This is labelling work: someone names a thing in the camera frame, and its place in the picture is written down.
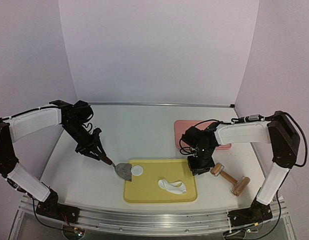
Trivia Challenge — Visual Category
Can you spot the metal scraper with wooden handle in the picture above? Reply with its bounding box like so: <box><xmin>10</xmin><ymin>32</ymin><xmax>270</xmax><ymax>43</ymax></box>
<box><xmin>104</xmin><ymin>156</ymin><xmax>132</xmax><ymax>182</ymax></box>

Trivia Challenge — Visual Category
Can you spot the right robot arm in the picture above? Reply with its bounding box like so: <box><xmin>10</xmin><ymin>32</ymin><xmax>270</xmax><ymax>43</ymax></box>
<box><xmin>178</xmin><ymin>110</ymin><xmax>309</xmax><ymax>227</ymax></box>

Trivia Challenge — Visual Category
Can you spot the white dough lump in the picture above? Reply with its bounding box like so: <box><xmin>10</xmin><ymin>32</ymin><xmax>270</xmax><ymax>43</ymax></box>
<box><xmin>158</xmin><ymin>179</ymin><xmax>187</xmax><ymax>195</ymax></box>

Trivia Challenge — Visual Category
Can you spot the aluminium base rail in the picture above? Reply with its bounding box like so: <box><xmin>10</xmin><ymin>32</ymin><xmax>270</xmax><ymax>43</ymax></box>
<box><xmin>7</xmin><ymin>192</ymin><xmax>297</xmax><ymax>240</ymax></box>

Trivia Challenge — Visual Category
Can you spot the yellow plastic tray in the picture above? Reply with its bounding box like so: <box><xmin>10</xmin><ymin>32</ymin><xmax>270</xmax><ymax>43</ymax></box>
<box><xmin>123</xmin><ymin>159</ymin><xmax>198</xmax><ymax>204</ymax></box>

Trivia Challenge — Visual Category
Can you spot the pink plastic tray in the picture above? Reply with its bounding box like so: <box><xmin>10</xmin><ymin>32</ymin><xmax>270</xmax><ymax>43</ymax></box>
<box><xmin>173</xmin><ymin>119</ymin><xmax>232</xmax><ymax>151</ymax></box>

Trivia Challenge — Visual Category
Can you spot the freshly cut round wrapper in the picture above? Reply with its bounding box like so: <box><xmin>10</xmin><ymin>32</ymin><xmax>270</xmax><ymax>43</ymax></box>
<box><xmin>131</xmin><ymin>165</ymin><xmax>144</xmax><ymax>177</ymax></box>

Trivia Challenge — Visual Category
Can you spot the wooden double-ended rolling pin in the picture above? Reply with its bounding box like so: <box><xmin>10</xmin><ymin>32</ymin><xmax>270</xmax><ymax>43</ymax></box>
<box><xmin>210</xmin><ymin>163</ymin><xmax>251</xmax><ymax>197</ymax></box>

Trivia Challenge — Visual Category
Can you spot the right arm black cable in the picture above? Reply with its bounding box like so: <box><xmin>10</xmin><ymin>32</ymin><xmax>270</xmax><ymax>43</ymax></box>
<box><xmin>178</xmin><ymin>111</ymin><xmax>309</xmax><ymax>168</ymax></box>

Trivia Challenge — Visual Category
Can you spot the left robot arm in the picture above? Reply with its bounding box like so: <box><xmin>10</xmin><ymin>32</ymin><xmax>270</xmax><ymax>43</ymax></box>
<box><xmin>0</xmin><ymin>100</ymin><xmax>112</xmax><ymax>223</ymax></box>

